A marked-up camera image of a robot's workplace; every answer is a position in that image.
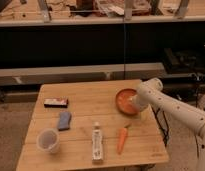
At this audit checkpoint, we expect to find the white tube with cap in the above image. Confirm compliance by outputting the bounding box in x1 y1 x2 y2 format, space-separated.
92 122 103 163

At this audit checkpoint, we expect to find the wooden folding table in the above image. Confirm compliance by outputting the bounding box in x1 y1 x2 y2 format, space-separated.
16 80 169 171

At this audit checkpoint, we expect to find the clear plastic cup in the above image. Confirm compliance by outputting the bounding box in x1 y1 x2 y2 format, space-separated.
36 128 59 154

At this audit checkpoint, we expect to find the long metal shelf rack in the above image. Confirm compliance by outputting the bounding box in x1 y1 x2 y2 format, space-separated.
0 0 205 86

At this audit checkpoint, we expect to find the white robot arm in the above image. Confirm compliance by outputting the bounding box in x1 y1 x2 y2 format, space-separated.
130 78 205 171

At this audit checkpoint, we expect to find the black cable on floor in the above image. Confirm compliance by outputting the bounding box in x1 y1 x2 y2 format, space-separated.
151 106 202 171

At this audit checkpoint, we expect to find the dark rectangular box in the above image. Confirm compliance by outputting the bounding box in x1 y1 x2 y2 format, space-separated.
44 98 68 108

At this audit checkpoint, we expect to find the blue sponge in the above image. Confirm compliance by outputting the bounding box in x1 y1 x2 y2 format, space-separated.
57 112 71 131

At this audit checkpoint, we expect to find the orange toy carrot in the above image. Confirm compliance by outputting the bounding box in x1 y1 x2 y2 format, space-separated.
117 124 130 154

